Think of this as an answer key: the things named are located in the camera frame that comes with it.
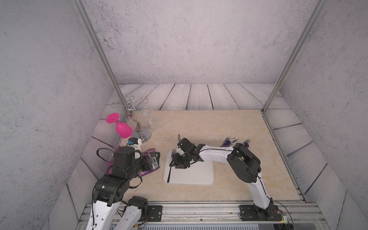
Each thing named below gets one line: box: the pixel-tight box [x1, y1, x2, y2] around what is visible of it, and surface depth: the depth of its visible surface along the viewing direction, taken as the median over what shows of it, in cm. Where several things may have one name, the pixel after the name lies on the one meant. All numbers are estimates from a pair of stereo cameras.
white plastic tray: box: [162, 149, 216, 186], surface depth 88 cm
